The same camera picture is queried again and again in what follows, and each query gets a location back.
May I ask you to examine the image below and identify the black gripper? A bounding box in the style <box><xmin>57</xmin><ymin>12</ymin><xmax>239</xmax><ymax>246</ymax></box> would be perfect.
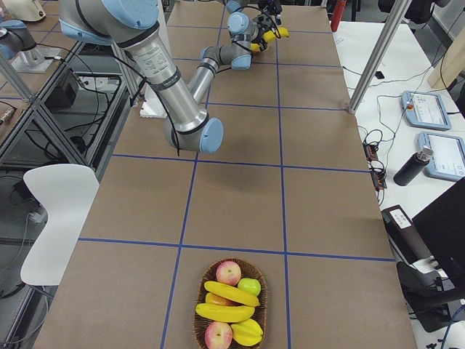
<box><xmin>252</xmin><ymin>14</ymin><xmax>275</xmax><ymax>53</ymax></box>

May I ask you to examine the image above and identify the yellow banana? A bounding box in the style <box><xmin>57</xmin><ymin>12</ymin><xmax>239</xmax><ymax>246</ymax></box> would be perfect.
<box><xmin>262</xmin><ymin>27</ymin><xmax>289</xmax><ymax>43</ymax></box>
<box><xmin>203</xmin><ymin>281</ymin><xmax>260</xmax><ymax>307</ymax></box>
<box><xmin>195</xmin><ymin>303</ymin><xmax>255</xmax><ymax>323</ymax></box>

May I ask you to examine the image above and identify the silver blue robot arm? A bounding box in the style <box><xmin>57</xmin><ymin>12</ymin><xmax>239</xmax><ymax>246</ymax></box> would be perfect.
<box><xmin>60</xmin><ymin>1</ymin><xmax>283</xmax><ymax>153</ymax></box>

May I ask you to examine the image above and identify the woven brown fruit basket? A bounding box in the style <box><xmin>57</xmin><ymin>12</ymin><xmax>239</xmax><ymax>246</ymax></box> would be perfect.
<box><xmin>193</xmin><ymin>257</ymin><xmax>267</xmax><ymax>348</ymax></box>

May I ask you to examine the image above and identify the red cylinder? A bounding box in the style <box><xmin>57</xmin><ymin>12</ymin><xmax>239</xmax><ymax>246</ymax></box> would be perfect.
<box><xmin>331</xmin><ymin>0</ymin><xmax>346</xmax><ymax>33</ymax></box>

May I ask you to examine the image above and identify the teach pendant upper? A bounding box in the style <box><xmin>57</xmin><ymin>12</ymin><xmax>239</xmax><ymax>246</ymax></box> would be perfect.
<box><xmin>401</xmin><ymin>90</ymin><xmax>452</xmax><ymax>131</ymax></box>

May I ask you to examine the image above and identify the teach pendant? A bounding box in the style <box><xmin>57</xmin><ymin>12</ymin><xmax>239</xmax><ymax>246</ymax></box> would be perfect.
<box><xmin>401</xmin><ymin>90</ymin><xmax>452</xmax><ymax>131</ymax></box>
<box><xmin>418</xmin><ymin>132</ymin><xmax>464</xmax><ymax>182</ymax></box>

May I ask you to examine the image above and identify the black water bottle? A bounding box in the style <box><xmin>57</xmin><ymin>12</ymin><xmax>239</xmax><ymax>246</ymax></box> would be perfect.
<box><xmin>393</xmin><ymin>146</ymin><xmax>434</xmax><ymax>186</ymax></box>

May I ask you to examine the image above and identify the teach pendant lower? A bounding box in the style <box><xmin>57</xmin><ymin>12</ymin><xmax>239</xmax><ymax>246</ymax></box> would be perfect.
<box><xmin>418</xmin><ymin>132</ymin><xmax>464</xmax><ymax>182</ymax></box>

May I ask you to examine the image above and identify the red apple far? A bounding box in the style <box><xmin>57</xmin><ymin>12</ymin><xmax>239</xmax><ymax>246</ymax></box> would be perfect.
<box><xmin>216</xmin><ymin>260</ymin><xmax>242</xmax><ymax>286</ymax></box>

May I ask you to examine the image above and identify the red apple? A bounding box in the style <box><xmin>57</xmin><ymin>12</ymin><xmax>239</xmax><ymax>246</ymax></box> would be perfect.
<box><xmin>204</xmin><ymin>321</ymin><xmax>233</xmax><ymax>349</ymax></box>
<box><xmin>216</xmin><ymin>260</ymin><xmax>242</xmax><ymax>286</ymax></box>

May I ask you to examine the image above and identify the black device with label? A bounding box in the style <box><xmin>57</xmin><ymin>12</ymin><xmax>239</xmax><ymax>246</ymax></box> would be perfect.
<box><xmin>381</xmin><ymin>205</ymin><xmax>437</xmax><ymax>264</ymax></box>

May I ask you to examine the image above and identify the white chair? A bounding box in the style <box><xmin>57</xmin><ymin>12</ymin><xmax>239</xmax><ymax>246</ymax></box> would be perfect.
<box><xmin>20</xmin><ymin>164</ymin><xmax>99</xmax><ymax>286</ymax></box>

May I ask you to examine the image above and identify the green apple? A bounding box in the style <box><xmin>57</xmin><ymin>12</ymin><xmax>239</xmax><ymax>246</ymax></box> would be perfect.
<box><xmin>237</xmin><ymin>278</ymin><xmax>262</xmax><ymax>297</ymax></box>

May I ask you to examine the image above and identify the black monitor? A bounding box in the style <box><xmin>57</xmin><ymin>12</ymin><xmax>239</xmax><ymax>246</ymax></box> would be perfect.
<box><xmin>413</xmin><ymin>179</ymin><xmax>464</xmax><ymax>286</ymax></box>

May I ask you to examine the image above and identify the orange fruit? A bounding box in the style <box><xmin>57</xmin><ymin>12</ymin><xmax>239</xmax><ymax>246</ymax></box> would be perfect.
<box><xmin>205</xmin><ymin>292</ymin><xmax>236</xmax><ymax>306</ymax></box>

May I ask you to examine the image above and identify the yellow starfruit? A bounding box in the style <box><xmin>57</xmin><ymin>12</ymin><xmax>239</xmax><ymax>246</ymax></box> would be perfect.
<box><xmin>230</xmin><ymin>318</ymin><xmax>264</xmax><ymax>347</ymax></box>

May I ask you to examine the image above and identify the red apple near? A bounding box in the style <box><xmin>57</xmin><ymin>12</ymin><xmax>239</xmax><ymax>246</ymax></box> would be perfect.
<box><xmin>204</xmin><ymin>321</ymin><xmax>233</xmax><ymax>349</ymax></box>

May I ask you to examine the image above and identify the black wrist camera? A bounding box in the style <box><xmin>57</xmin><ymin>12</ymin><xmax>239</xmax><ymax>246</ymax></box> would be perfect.
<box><xmin>262</xmin><ymin>0</ymin><xmax>282</xmax><ymax>15</ymax></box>

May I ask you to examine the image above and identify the aluminium frame post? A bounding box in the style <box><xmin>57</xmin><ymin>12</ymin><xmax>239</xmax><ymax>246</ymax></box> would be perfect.
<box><xmin>347</xmin><ymin>0</ymin><xmax>411</xmax><ymax>114</ymax></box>

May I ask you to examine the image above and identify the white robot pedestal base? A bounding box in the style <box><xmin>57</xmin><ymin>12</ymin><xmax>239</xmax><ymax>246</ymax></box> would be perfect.
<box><xmin>139</xmin><ymin>83</ymin><xmax>167</xmax><ymax>119</ymax></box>

